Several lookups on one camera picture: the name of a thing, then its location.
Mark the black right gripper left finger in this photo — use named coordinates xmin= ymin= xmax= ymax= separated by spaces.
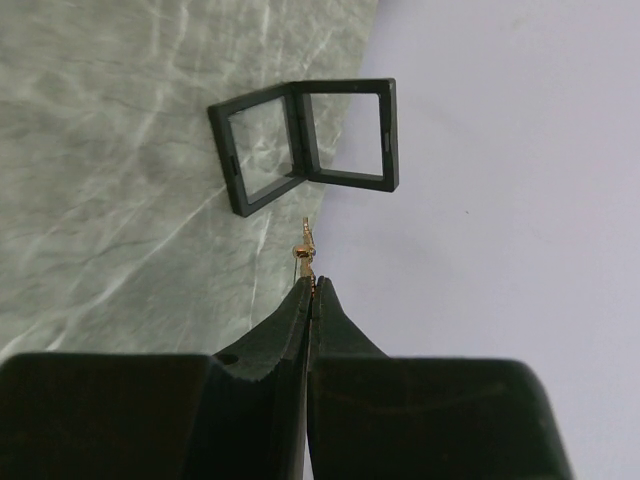
xmin=1 ymin=278 xmax=313 ymax=479

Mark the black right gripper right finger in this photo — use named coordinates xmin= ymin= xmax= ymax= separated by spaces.
xmin=307 ymin=278 xmax=573 ymax=479

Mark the black right stand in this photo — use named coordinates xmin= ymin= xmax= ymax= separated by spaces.
xmin=207 ymin=78 xmax=399 ymax=218

